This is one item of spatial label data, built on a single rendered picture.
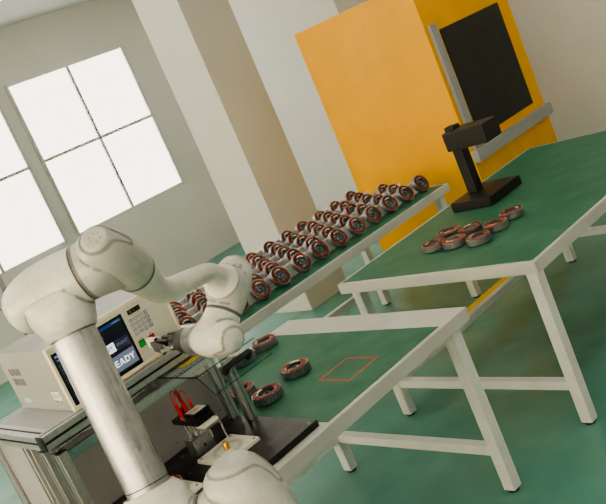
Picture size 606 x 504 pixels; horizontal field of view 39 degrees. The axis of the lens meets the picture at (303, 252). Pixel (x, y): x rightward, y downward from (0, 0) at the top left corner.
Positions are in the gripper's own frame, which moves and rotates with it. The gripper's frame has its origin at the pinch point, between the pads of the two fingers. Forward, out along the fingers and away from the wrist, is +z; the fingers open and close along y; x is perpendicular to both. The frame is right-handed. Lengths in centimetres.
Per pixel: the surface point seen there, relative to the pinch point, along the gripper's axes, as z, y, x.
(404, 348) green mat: -26, 71, -43
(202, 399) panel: 19.5, 17.2, -31.3
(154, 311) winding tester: 7.5, 8.6, 6.5
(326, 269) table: 104, 164, -45
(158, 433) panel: 19.5, -2.8, -31.8
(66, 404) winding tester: 11.9, -28.5, -4.5
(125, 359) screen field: 7.4, -7.5, -1.5
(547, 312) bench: -36, 140, -67
